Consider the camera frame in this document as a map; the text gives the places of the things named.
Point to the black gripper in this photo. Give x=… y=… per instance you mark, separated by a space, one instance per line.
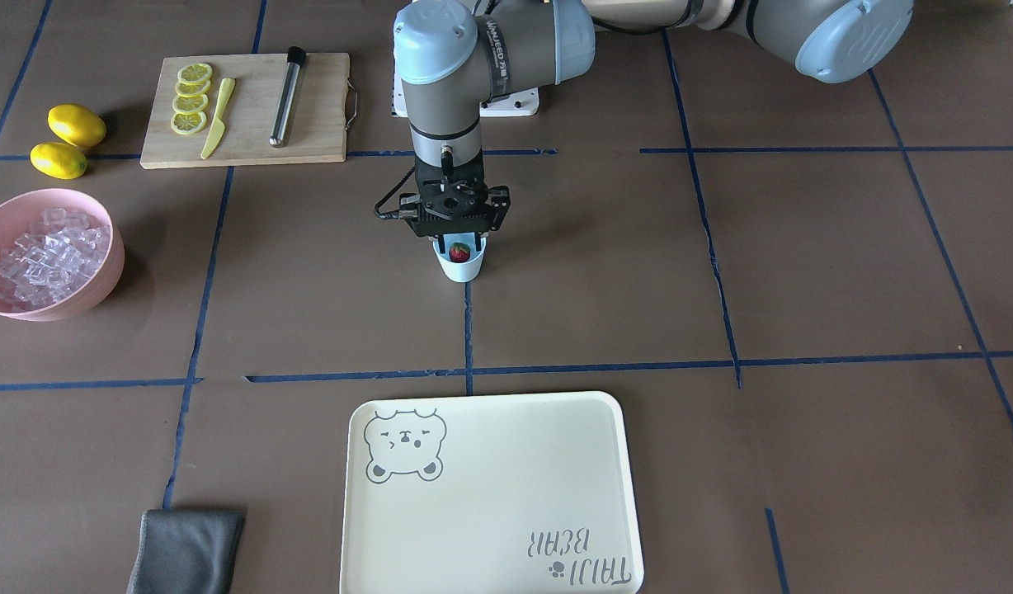
x=500 y=200

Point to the red strawberry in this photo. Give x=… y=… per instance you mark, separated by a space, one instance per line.
x=459 y=252

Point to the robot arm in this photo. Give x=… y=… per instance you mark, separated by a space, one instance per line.
x=454 y=56

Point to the blue plastic cup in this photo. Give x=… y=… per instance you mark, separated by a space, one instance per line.
x=460 y=272

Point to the clear ice cubes pile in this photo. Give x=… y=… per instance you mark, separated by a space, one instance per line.
x=57 y=255

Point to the wooden cutting board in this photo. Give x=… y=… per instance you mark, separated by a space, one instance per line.
x=316 y=133

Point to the steel rod muddler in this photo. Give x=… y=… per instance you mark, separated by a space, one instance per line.
x=294 y=63

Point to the yellow plastic knife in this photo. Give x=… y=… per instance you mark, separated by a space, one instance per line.
x=217 y=125

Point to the lemon slice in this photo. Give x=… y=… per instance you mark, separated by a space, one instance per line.
x=188 y=123
x=192 y=89
x=196 y=73
x=190 y=105

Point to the cream bear tray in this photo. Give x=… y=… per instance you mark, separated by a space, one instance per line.
x=515 y=493

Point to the yellow lemon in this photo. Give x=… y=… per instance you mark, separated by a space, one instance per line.
x=76 y=125
x=58 y=160

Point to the pink bowl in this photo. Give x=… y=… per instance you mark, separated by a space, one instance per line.
x=15 y=216

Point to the dark grey folded cloth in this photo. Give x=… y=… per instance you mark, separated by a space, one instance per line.
x=186 y=551

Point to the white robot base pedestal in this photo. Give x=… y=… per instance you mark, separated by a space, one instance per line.
x=518 y=104

